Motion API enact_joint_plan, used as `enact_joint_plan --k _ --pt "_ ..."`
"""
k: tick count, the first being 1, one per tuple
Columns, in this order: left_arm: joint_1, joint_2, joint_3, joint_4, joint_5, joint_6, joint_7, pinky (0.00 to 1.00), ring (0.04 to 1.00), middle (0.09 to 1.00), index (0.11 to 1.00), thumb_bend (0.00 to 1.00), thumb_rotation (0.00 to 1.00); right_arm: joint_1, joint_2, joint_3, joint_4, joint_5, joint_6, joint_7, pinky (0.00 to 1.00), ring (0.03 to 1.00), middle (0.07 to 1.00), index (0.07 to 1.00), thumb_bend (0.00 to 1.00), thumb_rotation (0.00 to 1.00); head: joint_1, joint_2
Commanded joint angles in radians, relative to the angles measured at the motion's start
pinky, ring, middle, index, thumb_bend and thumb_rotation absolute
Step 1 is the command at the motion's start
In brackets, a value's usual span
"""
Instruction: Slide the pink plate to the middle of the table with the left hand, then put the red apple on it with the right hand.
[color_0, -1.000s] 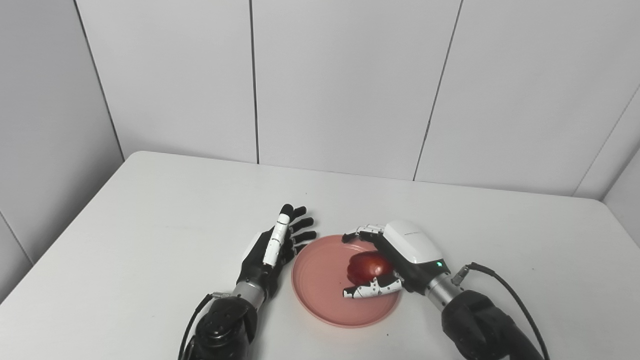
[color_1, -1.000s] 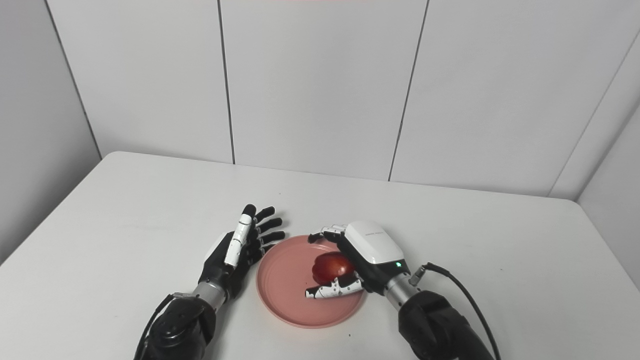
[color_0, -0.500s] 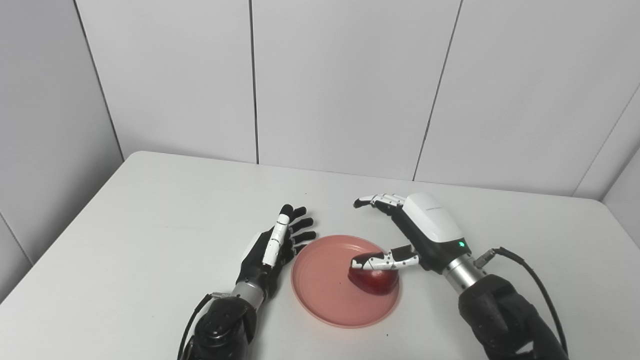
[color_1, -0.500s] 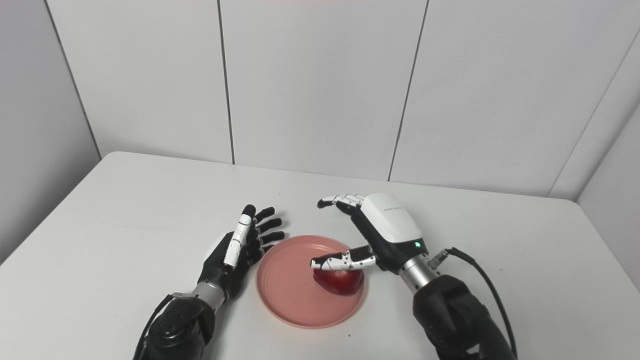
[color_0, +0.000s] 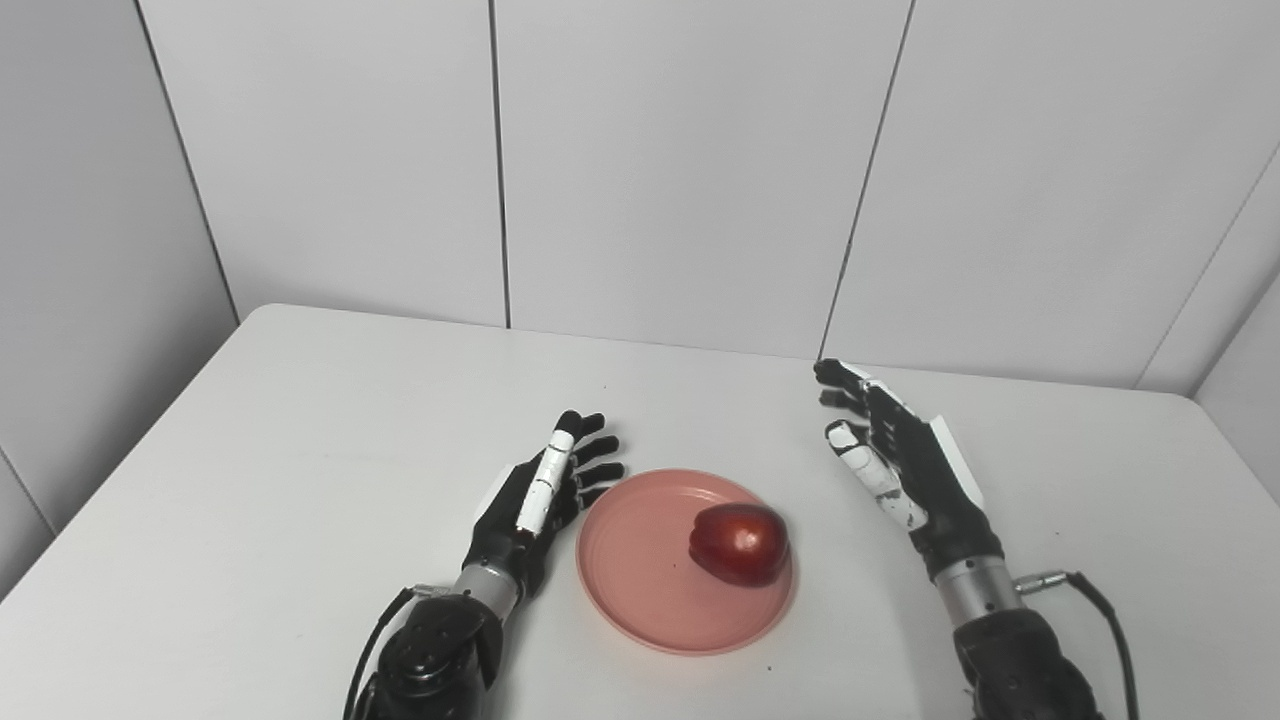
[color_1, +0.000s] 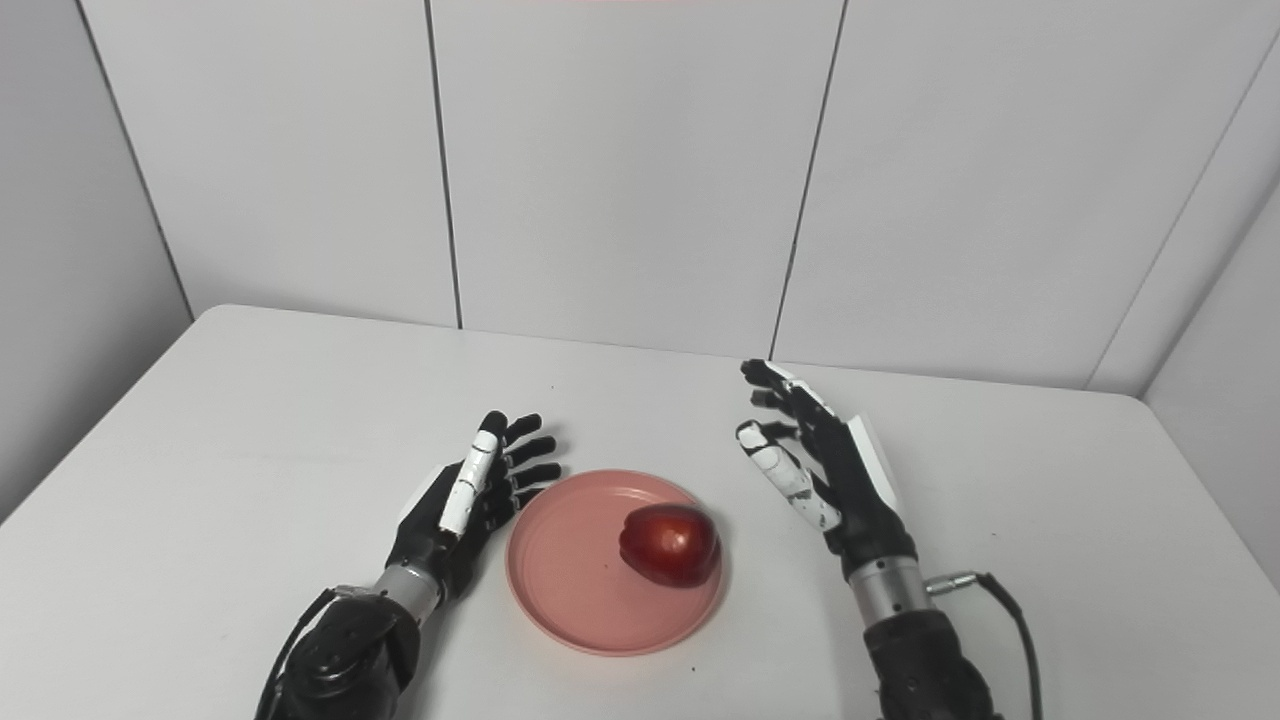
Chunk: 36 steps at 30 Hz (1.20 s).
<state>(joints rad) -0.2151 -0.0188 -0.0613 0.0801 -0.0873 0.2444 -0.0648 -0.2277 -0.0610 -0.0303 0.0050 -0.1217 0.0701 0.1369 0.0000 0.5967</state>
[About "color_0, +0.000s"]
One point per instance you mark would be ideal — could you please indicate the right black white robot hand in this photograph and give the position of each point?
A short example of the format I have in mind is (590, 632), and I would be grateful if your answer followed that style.
(920, 470)

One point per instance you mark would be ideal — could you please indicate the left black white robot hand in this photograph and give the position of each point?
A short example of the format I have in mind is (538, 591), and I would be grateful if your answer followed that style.
(540, 490)

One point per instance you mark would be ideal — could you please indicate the pink round plate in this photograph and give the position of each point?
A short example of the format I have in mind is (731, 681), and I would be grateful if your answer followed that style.
(650, 590)

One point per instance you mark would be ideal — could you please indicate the red apple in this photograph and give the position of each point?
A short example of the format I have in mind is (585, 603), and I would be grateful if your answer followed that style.
(740, 545)

